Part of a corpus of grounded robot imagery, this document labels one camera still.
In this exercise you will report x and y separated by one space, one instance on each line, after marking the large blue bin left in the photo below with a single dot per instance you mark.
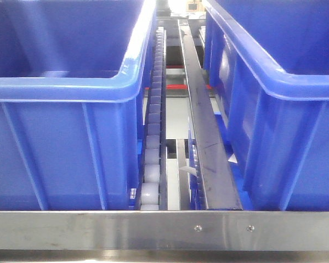
72 75

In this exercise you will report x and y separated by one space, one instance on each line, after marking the white roller track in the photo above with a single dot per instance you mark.
153 192

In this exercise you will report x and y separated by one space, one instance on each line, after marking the steel divider rail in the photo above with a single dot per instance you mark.
215 179

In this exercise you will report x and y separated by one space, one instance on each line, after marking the large blue bin right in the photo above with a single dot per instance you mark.
269 66

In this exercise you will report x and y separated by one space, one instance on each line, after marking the steel front shelf beam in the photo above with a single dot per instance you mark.
165 230

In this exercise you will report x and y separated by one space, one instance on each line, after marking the large blue bin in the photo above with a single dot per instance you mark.
269 66
72 75

